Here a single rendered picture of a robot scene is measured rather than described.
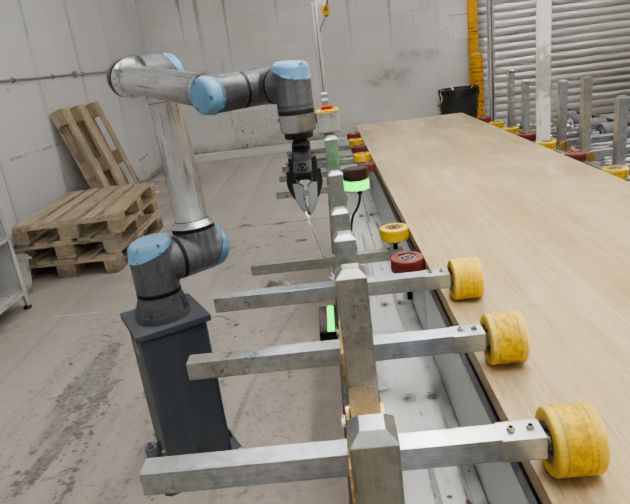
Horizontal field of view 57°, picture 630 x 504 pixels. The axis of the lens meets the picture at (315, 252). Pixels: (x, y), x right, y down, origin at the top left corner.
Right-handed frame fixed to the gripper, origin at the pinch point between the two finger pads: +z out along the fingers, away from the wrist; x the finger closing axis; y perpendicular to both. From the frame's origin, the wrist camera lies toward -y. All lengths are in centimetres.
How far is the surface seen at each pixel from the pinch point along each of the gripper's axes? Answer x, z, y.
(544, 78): -105, -14, 121
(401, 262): -20.9, 10.1, -17.1
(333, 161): -7.9, -9.4, 13.8
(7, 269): 213, 75, 214
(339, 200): -8.1, -4.9, -11.2
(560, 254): -56, 11, -22
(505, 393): -28, 10, -73
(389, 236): -20.9, 11.9, 7.7
